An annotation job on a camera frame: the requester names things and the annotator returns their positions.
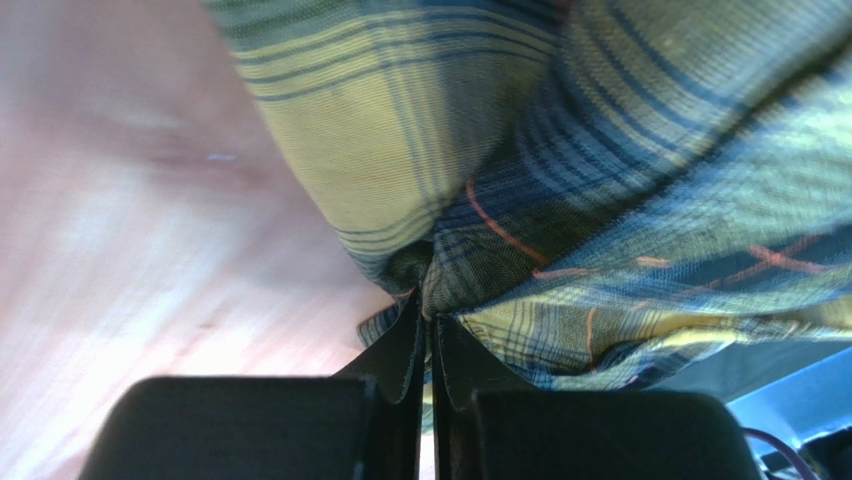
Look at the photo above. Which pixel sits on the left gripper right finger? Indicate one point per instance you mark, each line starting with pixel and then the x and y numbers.
pixel 492 424

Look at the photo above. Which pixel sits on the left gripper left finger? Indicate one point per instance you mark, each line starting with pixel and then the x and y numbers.
pixel 363 422

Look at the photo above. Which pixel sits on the yellow plaid long sleeve shirt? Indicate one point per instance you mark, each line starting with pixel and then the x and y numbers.
pixel 601 192

